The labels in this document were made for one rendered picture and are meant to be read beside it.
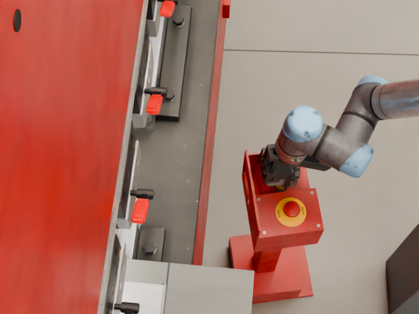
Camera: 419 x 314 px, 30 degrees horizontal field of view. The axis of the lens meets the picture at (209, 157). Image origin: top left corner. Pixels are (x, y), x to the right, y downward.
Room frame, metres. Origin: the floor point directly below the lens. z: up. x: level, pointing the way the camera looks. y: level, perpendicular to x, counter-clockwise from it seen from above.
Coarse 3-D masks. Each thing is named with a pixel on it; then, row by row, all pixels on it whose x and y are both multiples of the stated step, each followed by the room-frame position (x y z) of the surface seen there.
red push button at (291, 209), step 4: (288, 204) 0.58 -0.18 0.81; (292, 204) 0.58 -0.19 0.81; (296, 204) 0.58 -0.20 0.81; (284, 208) 0.57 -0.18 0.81; (288, 208) 0.57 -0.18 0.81; (292, 208) 0.57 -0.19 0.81; (296, 208) 0.57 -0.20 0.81; (300, 208) 0.57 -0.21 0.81; (284, 212) 0.56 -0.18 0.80; (288, 212) 0.56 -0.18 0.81; (292, 212) 0.56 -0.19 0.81; (296, 212) 0.56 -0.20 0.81; (288, 216) 0.55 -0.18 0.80; (292, 216) 0.55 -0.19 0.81
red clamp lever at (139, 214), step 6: (132, 192) 0.45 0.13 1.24; (138, 192) 0.45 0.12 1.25; (144, 192) 0.45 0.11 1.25; (150, 192) 0.45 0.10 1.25; (138, 198) 0.43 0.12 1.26; (144, 198) 0.44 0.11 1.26; (150, 198) 0.44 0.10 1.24; (138, 204) 0.42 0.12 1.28; (144, 204) 0.42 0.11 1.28; (138, 210) 0.40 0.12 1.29; (144, 210) 0.40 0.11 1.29; (132, 216) 0.39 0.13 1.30; (138, 216) 0.39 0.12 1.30; (144, 216) 0.39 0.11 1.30; (138, 222) 0.38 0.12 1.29
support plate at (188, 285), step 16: (128, 272) 0.37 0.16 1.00; (144, 272) 0.37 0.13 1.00; (160, 272) 0.37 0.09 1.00; (176, 272) 0.37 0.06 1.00; (192, 272) 0.37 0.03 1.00; (208, 272) 0.37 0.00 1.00; (224, 272) 0.37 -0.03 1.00; (240, 272) 0.37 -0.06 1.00; (176, 288) 0.34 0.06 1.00; (192, 288) 0.34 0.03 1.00; (208, 288) 0.34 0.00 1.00; (224, 288) 0.34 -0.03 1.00; (240, 288) 0.34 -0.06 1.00; (176, 304) 0.31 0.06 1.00; (192, 304) 0.31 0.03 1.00; (208, 304) 0.31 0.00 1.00; (224, 304) 0.31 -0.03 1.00; (240, 304) 0.31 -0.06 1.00
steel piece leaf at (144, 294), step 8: (128, 288) 0.34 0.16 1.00; (136, 288) 0.34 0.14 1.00; (144, 288) 0.34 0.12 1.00; (152, 288) 0.34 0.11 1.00; (160, 288) 0.34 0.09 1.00; (128, 296) 0.32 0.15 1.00; (136, 296) 0.32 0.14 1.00; (144, 296) 0.32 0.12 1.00; (152, 296) 0.32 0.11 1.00; (160, 296) 0.32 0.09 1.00; (144, 304) 0.30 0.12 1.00; (152, 304) 0.30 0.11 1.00; (160, 304) 0.31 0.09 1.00; (120, 312) 0.29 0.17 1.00; (144, 312) 0.29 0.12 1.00; (152, 312) 0.29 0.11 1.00; (160, 312) 0.29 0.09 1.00
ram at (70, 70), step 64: (0, 0) 0.31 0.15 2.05; (64, 0) 0.43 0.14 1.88; (128, 0) 0.66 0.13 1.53; (0, 64) 0.28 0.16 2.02; (64, 64) 0.38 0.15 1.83; (128, 64) 0.60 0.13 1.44; (0, 128) 0.24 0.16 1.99; (64, 128) 0.33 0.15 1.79; (128, 128) 0.53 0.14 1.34; (0, 192) 0.20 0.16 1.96; (64, 192) 0.28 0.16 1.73; (0, 256) 0.16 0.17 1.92; (64, 256) 0.22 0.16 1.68
